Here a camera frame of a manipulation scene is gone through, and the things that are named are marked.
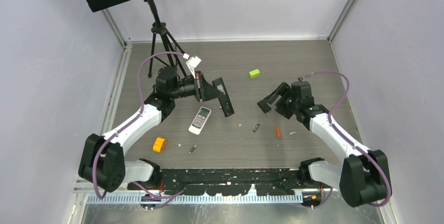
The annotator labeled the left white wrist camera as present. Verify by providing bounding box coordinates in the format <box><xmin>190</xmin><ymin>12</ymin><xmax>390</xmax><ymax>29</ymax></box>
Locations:
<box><xmin>183</xmin><ymin>53</ymin><xmax>202</xmax><ymax>78</ymax></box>

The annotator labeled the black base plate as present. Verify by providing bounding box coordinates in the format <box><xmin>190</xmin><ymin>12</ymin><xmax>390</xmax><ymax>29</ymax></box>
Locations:
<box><xmin>126</xmin><ymin>167</ymin><xmax>330</xmax><ymax>197</ymax></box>

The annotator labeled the yellow toy block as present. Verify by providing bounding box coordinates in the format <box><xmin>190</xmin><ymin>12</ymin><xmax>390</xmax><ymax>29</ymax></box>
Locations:
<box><xmin>152</xmin><ymin>137</ymin><xmax>166</xmax><ymax>153</ymax></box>

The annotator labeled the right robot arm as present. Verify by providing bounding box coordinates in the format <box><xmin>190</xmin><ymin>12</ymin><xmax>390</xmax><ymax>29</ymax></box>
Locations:
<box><xmin>257</xmin><ymin>81</ymin><xmax>392</xmax><ymax>207</ymax></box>

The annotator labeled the orange battery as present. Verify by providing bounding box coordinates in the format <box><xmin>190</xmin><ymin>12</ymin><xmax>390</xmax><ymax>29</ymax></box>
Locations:
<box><xmin>276</xmin><ymin>128</ymin><xmax>281</xmax><ymax>138</ymax></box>

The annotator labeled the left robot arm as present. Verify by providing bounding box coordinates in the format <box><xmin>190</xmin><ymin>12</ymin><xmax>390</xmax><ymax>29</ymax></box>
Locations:
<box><xmin>78</xmin><ymin>66</ymin><xmax>230</xmax><ymax>193</ymax></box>

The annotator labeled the white cable duct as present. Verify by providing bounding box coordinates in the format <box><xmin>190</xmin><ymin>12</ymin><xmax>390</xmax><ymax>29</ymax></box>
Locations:
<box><xmin>86</xmin><ymin>192</ymin><xmax>303</xmax><ymax>205</ymax></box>

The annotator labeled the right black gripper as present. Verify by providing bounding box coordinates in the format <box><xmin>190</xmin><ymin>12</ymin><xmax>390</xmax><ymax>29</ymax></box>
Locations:
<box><xmin>263</xmin><ymin>82</ymin><xmax>299</xmax><ymax>120</ymax></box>

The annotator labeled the green block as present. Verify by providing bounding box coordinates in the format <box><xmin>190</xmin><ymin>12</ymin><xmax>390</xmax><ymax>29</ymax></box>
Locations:
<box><xmin>249</xmin><ymin>69</ymin><xmax>261</xmax><ymax>79</ymax></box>

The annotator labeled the black battery near front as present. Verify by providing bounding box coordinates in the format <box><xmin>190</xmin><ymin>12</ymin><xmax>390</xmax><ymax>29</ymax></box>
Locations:
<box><xmin>189</xmin><ymin>145</ymin><xmax>197</xmax><ymax>154</ymax></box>

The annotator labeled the white remote control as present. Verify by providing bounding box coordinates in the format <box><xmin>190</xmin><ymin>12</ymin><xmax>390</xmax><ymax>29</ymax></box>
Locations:
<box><xmin>188</xmin><ymin>107</ymin><xmax>212</xmax><ymax>136</ymax></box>

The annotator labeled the black tripod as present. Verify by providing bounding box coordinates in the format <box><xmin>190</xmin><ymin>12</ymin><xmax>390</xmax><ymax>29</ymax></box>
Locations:
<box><xmin>144</xmin><ymin>0</ymin><xmax>187</xmax><ymax>78</ymax></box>

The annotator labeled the black remote control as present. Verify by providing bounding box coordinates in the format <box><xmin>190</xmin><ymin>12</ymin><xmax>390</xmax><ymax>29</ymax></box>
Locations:
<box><xmin>212</xmin><ymin>77</ymin><xmax>235</xmax><ymax>117</ymax></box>

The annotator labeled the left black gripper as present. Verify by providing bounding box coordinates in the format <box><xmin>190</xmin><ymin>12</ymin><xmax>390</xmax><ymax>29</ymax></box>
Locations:
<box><xmin>170</xmin><ymin>71</ymin><xmax>224</xmax><ymax>102</ymax></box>

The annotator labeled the green black battery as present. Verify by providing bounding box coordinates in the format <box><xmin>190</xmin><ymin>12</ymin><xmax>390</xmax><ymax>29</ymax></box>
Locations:
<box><xmin>253</xmin><ymin>124</ymin><xmax>260</xmax><ymax>132</ymax></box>

